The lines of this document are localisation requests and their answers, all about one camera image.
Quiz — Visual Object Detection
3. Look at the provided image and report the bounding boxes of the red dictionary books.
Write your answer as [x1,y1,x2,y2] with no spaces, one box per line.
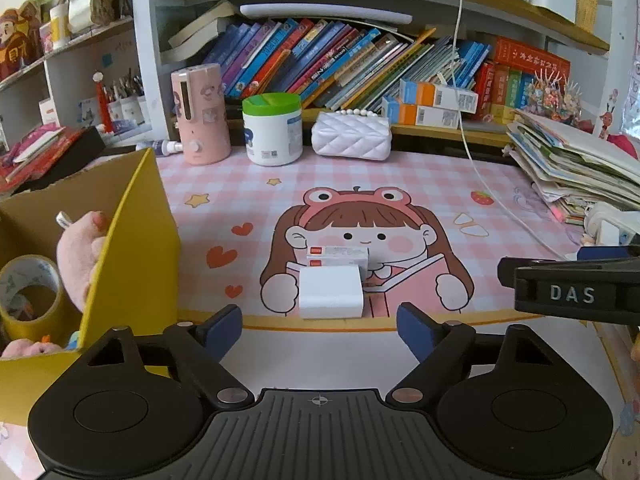
[473,32,570,125]

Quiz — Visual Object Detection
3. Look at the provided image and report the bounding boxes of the white quilted purse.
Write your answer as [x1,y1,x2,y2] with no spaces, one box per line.
[311,110,393,162]

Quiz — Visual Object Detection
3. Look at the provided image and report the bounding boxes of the white shelf unit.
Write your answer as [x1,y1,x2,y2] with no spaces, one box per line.
[1,18,139,146]

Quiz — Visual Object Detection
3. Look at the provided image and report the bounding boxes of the white red-label small box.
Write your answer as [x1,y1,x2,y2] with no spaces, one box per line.
[307,246,369,278]

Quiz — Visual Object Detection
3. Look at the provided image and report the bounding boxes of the white cube box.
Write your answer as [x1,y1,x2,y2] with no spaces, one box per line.
[298,266,364,320]

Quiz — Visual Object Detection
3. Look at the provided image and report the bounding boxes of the stack of papers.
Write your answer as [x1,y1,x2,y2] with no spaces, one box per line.
[506,110,639,226]

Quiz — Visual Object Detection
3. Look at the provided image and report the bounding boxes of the white yellow bottle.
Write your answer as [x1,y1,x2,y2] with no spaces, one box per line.
[50,2,70,51]

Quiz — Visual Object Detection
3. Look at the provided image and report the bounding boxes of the white pen cup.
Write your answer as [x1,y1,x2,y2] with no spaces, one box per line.
[120,96,144,125]

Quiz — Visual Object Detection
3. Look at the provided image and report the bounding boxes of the pink plush with orange spikes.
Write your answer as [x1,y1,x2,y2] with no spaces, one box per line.
[1,338,62,360]

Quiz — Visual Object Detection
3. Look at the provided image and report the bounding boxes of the yellow tape roll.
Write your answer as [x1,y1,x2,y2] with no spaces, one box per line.
[1,255,68,342]

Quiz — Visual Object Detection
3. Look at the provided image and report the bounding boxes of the red packets pile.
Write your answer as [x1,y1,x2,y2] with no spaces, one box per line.
[0,124,88,195]

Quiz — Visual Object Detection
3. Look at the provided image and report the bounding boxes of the orange white carton upper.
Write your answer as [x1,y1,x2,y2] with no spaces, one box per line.
[399,79,478,114]

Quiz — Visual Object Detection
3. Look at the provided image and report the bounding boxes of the row of books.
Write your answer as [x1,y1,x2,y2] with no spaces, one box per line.
[204,17,494,111]

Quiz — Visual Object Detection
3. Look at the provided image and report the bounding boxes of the spray bottle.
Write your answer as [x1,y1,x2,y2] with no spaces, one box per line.
[136,140,183,157]

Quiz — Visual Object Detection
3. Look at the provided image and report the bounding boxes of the orange white carton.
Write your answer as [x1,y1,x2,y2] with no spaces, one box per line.
[380,96,461,130]
[399,79,478,114]

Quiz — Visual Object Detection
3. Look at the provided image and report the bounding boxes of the grey blue toy car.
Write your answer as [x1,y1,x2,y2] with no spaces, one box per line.
[65,330,80,351]

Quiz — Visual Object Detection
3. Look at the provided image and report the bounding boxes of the pink checkered table mat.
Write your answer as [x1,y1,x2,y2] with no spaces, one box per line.
[0,148,640,480]

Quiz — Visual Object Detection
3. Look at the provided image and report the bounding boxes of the pink pig plush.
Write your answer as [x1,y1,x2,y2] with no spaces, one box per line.
[55,211,110,312]

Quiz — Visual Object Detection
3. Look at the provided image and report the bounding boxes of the fortune god box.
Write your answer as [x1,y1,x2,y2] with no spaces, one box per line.
[0,9,36,80]

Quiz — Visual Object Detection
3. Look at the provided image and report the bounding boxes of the orange white carton lower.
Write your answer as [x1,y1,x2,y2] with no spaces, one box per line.
[380,96,461,130]

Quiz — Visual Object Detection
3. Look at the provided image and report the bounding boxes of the white jar green lid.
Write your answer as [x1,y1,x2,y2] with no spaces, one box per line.
[242,92,303,167]

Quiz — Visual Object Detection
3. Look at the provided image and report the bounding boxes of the white power strip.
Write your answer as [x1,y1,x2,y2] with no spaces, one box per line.
[582,202,640,246]

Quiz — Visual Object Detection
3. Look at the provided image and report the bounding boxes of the pink cylinder dispenser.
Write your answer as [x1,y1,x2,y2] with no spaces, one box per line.
[171,63,231,166]

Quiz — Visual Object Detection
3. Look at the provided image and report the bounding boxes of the yellow cardboard box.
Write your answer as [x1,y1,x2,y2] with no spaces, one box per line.
[1,151,180,426]

